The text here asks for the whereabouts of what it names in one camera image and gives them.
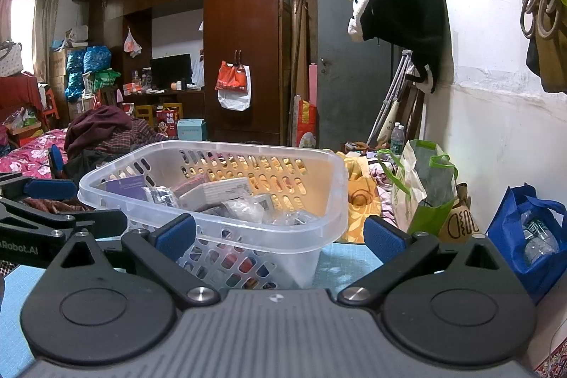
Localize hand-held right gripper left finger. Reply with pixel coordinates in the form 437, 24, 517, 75
55, 214, 221, 309

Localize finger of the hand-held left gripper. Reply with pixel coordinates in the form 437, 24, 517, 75
0, 199, 129, 243
0, 173, 78, 200

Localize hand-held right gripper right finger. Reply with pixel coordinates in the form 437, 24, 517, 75
338, 215, 510, 309

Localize dark item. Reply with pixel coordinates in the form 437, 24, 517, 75
144, 185, 179, 209

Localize small purple box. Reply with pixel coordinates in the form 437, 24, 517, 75
104, 176, 154, 202

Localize plain white box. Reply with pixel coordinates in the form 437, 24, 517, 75
179, 178, 254, 211

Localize white plastic basket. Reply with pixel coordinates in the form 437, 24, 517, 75
77, 140, 349, 291

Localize pink floral blanket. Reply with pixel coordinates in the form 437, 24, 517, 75
0, 129, 68, 180

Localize yellow blanket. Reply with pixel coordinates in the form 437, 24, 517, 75
337, 150, 387, 244

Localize green white shopping bag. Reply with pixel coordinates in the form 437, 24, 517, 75
376, 139, 460, 238

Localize brown paper bag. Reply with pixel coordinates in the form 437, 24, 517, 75
438, 183, 484, 247

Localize dark red clothes pile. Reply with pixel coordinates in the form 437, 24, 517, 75
64, 106, 168, 180

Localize green label water bottle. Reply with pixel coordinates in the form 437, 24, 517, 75
390, 122, 406, 157

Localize red cloth covered furniture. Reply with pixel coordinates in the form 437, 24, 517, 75
0, 73, 45, 126

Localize teal box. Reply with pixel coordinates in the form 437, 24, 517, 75
177, 119, 208, 142

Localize red cartoon box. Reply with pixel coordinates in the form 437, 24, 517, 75
155, 106, 184, 139

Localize blue plastic bag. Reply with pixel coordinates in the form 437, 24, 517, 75
65, 51, 86, 102
83, 46, 112, 72

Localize blue tote bag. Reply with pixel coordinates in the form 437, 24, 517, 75
486, 183, 567, 306

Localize red printed sack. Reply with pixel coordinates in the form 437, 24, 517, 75
296, 100, 319, 149

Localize metal crutches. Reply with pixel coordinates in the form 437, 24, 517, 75
365, 49, 416, 149

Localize grey door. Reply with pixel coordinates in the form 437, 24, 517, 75
315, 0, 400, 151

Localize water bottle in tote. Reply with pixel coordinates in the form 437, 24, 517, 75
520, 210, 560, 266

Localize patterned curtain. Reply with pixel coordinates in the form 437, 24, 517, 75
34, 0, 61, 85

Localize red white plastic bag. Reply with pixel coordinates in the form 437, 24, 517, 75
215, 60, 252, 112

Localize white orange plastic bag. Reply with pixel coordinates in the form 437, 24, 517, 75
123, 27, 143, 59

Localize black television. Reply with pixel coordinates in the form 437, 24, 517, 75
151, 53, 193, 92

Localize brown wooden wardrobe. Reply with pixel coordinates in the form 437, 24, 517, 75
88, 0, 294, 147

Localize olive hanging bag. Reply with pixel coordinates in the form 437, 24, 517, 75
525, 0, 567, 94

